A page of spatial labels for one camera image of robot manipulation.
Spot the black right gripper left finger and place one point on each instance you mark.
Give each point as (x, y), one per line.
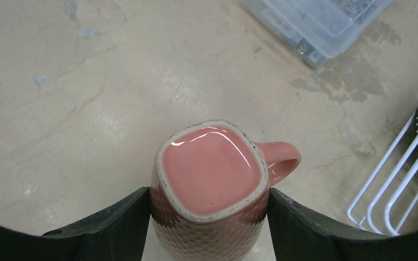
(117, 232)

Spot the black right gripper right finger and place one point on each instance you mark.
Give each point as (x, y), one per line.
(300, 233)

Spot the pink flowered mug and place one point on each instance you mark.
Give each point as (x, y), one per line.
(210, 189)

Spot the clear plastic screw box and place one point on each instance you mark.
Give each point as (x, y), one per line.
(319, 30)

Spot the white wire dish rack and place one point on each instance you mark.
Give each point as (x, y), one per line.
(387, 202)

